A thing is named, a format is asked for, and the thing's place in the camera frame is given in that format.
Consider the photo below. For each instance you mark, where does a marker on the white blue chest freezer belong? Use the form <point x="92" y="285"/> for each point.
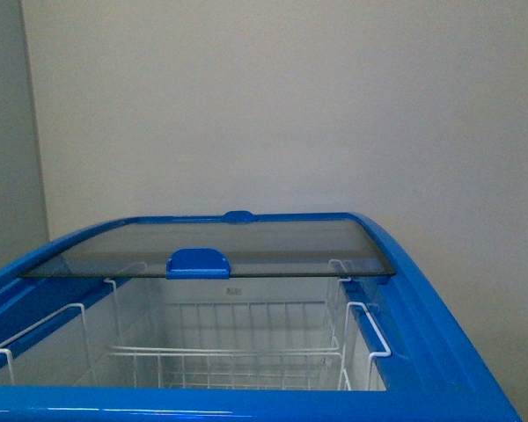
<point x="433" y="373"/>

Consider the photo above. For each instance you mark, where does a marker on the tinted glass sliding lid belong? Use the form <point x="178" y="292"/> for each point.
<point x="221" y="251"/>

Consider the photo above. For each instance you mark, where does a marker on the near white wire basket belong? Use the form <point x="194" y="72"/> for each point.
<point x="71" y="347"/>

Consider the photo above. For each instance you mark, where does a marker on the white wire basket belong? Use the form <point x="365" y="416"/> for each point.
<point x="237" y="316"/>
<point x="71" y="347"/>

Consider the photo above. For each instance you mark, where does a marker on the far white wire basket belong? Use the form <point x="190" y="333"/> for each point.
<point x="237" y="316"/>

